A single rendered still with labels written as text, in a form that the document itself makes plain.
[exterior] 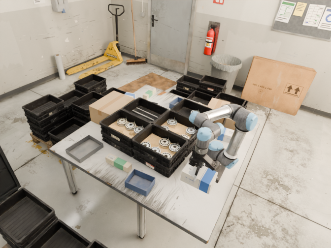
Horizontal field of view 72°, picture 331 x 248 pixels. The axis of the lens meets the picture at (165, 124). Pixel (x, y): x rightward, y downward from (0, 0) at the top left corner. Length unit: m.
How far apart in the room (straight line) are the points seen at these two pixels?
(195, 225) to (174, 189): 0.33
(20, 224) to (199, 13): 4.30
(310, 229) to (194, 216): 1.56
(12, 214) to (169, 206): 1.25
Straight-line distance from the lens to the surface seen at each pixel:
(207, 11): 4.86
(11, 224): 2.25
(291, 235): 2.89
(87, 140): 2.36
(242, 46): 4.75
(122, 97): 2.60
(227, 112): 1.63
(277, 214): 2.97
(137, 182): 1.95
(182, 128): 2.29
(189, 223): 1.78
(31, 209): 2.26
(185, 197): 1.89
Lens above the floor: 2.23
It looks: 37 degrees down
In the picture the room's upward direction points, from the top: 4 degrees clockwise
